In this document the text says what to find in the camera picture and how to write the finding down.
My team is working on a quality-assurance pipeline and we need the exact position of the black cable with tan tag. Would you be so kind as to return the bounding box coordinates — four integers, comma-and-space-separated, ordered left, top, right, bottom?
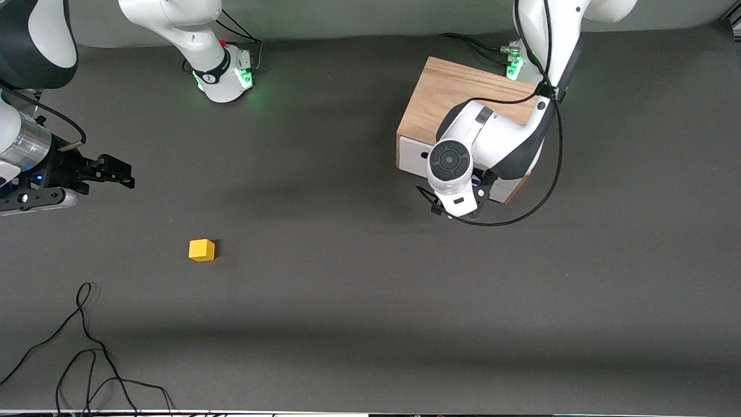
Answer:
0, 86, 87, 152

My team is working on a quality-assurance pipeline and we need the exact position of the wooden drawer cabinet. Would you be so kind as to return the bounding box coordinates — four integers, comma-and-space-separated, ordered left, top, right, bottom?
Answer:
395, 56, 542, 204

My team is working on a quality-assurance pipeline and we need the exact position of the thin black loose cable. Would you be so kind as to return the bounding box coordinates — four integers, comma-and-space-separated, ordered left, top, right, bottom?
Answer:
0, 282, 175, 416

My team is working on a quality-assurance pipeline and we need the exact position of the dark grey table mat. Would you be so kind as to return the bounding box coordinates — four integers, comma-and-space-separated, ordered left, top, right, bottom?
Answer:
0, 17, 741, 415

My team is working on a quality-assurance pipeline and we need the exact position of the white-fronted wooden drawer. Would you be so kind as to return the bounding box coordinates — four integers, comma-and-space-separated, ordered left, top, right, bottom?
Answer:
399, 135, 524, 189

